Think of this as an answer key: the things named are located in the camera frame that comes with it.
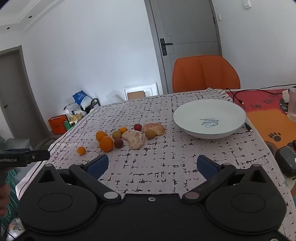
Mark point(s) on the grey seat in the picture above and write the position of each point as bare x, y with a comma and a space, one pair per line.
12, 143

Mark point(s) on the black device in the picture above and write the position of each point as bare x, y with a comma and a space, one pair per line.
285, 162

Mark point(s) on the white framed board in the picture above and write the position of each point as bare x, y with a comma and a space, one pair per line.
151, 87

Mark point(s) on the large orange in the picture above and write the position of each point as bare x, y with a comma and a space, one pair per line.
106, 144

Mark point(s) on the white charger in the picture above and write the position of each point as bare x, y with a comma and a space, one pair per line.
285, 95

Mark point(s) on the black and white patterned tablecloth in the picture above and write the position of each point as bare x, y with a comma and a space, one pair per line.
161, 157

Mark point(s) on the green bottle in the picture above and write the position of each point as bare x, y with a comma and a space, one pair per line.
67, 125

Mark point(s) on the brown cardboard piece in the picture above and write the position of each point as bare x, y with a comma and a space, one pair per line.
136, 95

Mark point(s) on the white plate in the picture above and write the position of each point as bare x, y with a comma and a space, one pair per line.
209, 118

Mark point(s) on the person's left hand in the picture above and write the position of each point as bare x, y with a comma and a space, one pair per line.
4, 199

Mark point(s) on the yellow-green round fruit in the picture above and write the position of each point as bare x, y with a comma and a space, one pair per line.
116, 134

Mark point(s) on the orange chair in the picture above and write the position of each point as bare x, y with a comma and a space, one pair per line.
205, 74

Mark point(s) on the medium orange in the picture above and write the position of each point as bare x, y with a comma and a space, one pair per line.
101, 135

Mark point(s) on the grey side door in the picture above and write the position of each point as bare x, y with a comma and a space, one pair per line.
13, 92

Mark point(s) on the peeled orange half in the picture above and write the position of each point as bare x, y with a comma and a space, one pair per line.
158, 128

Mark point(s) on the yellow bunch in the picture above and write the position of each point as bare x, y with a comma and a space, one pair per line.
75, 117

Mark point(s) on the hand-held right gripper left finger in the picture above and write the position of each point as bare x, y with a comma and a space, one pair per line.
100, 165

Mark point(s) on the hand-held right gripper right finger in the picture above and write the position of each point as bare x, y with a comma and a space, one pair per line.
204, 166

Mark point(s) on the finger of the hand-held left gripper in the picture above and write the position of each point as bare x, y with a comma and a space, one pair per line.
40, 155

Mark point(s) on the tiny orange kumquat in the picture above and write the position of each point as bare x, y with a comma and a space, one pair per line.
81, 150

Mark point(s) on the orange box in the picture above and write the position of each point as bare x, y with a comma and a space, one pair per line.
56, 124

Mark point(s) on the dark red small fruit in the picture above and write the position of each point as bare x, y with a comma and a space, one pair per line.
118, 143

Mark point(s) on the peeled orange crescent piece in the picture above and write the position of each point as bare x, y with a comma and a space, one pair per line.
135, 139

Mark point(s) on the olive green round fruit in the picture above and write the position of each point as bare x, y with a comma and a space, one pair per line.
150, 134

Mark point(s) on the bright red small fruit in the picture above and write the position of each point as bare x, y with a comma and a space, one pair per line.
137, 127

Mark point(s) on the small orange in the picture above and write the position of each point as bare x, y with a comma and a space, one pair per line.
123, 129

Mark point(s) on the blue and white bag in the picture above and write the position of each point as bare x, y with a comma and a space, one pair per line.
81, 98

